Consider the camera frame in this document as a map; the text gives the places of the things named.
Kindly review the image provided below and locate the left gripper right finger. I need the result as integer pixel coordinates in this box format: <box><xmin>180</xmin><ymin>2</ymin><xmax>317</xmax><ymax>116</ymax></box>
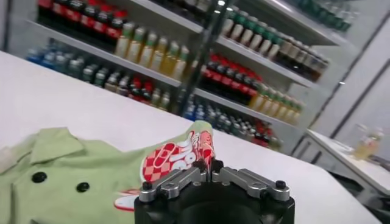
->
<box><xmin>211</xmin><ymin>158</ymin><xmax>292</xmax><ymax>202</ymax></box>

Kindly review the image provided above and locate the yellow tea bottle green cap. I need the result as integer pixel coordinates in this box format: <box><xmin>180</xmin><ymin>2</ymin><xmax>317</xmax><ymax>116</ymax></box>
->
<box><xmin>126</xmin><ymin>26</ymin><xmax>146</xmax><ymax>63</ymax></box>
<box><xmin>160</xmin><ymin>41</ymin><xmax>180</xmax><ymax>77</ymax></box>
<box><xmin>138</xmin><ymin>32</ymin><xmax>158</xmax><ymax>68</ymax></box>
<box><xmin>171</xmin><ymin>45</ymin><xmax>190</xmax><ymax>82</ymax></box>
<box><xmin>151</xmin><ymin>36</ymin><xmax>169</xmax><ymax>73</ymax></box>
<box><xmin>115</xmin><ymin>21</ymin><xmax>135</xmax><ymax>58</ymax></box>

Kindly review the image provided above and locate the clear bottle yellow liquid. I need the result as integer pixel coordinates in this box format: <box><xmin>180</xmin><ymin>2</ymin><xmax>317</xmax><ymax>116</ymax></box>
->
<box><xmin>353</xmin><ymin>124</ymin><xmax>385</xmax><ymax>161</ymax></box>

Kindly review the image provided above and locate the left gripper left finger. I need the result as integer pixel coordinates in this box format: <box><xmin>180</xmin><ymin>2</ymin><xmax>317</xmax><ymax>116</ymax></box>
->
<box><xmin>138</xmin><ymin>159</ymin><xmax>209</xmax><ymax>204</ymax></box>

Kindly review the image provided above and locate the white side table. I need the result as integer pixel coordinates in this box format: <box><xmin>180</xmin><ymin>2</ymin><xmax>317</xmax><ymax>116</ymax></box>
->
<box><xmin>291</xmin><ymin>129</ymin><xmax>390</xmax><ymax>203</ymax></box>

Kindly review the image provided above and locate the light green shirt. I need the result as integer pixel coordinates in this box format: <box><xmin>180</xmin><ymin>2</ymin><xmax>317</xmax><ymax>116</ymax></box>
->
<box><xmin>0</xmin><ymin>120</ymin><xmax>216</xmax><ymax>224</ymax></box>

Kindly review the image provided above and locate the shelf rack with bottles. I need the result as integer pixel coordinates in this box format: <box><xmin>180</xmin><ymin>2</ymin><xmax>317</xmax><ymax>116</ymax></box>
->
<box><xmin>182</xmin><ymin>0</ymin><xmax>362</xmax><ymax>155</ymax></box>

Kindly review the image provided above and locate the white beverage cooler cabinet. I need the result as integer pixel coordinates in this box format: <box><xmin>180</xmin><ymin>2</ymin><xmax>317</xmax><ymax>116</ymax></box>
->
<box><xmin>24</xmin><ymin>0</ymin><xmax>220</xmax><ymax>113</ymax></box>

